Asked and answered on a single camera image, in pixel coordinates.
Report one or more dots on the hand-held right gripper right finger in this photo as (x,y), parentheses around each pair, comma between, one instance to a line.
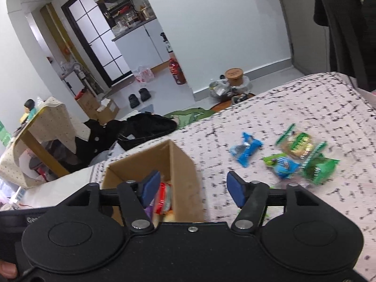
(238,186)

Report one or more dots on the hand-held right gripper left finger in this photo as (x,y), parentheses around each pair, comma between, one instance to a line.
(151,188)

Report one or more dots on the red snack packet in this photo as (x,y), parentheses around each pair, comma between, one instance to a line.
(163,196)

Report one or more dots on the purple snack packet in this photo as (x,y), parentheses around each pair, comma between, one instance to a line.
(149,213)

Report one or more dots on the green and blue snack packet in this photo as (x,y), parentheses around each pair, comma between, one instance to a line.
(285,167)

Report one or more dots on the clear green-ended cookie packet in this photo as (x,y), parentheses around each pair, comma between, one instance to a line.
(299,144)

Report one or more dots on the person's left hand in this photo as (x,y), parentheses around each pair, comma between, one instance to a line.
(6,270)

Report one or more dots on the black bag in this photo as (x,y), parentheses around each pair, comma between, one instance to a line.
(147,126)

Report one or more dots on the white bed sheet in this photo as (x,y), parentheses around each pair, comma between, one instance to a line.
(73,182)

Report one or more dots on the brown round rug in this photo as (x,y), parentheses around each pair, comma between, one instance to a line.
(223,105)

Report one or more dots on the green cartoon rug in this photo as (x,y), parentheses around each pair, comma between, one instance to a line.
(191,116)

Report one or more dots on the small wooden table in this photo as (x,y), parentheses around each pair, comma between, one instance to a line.
(41,152)

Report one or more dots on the cardboard box with tissue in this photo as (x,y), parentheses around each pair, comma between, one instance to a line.
(108,111)

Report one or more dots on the clear bag of items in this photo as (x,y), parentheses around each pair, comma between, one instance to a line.
(219,88)

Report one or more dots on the clear plastic container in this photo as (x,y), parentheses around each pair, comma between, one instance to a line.
(243,85)

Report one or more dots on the brown shipping carton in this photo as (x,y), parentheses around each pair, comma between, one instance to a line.
(86,101)

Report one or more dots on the brown lidded bucket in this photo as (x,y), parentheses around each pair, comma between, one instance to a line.
(234,77)

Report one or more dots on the pink and white plastic bag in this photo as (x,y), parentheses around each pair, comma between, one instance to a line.
(144,74)

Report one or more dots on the small table with cloth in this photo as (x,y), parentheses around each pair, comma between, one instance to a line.
(55,117)

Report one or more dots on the large red-brown bottle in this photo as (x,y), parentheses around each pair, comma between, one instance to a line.
(177,72)

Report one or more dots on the dark-haired figurine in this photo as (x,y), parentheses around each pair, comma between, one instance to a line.
(28,108)

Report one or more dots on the small white fan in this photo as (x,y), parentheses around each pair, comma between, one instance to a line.
(77,69)

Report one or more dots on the white kitchen cabinet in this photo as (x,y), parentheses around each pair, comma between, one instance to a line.
(138,47)

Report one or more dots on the black-framed glass door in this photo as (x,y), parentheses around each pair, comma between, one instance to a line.
(94,35)

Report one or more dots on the kitchen shelf with bottles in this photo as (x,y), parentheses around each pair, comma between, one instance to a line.
(126,11)

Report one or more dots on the black coat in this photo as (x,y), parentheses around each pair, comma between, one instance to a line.
(343,20)

